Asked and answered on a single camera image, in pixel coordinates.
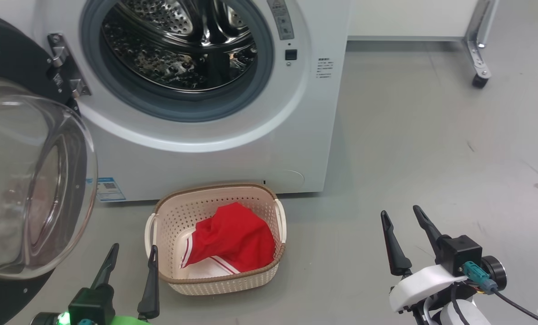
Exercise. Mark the black glass washing machine door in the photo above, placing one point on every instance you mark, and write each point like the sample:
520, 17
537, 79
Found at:
25, 180

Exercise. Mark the red garment striped trim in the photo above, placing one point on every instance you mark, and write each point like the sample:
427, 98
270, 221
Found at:
223, 239

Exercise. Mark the beige perforated laundry basket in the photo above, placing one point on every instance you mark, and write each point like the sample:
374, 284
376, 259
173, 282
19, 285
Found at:
174, 216

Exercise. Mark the metal door hinge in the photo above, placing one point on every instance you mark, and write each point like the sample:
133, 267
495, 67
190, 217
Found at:
65, 67

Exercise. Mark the metal frame leg with caster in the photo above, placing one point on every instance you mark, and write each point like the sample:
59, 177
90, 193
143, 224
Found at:
476, 49

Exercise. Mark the white furniture panel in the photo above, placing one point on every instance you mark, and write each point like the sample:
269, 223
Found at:
409, 18

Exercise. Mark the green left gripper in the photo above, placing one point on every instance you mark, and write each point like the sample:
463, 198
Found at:
133, 321

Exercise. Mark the grey warning sticker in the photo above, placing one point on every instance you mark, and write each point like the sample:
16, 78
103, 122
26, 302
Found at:
281, 18

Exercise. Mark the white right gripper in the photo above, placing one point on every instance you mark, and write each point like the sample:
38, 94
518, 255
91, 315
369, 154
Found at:
422, 282

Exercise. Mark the blue energy label sticker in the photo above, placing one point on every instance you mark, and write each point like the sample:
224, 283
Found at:
109, 189

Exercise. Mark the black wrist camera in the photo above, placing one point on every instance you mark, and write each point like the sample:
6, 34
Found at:
463, 253
92, 302

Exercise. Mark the white front-load washing machine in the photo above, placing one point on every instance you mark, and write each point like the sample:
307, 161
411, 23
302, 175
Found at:
232, 167

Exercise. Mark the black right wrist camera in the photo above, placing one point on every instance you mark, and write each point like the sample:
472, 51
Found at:
463, 253

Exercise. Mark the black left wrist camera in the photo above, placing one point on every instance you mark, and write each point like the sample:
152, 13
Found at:
92, 302

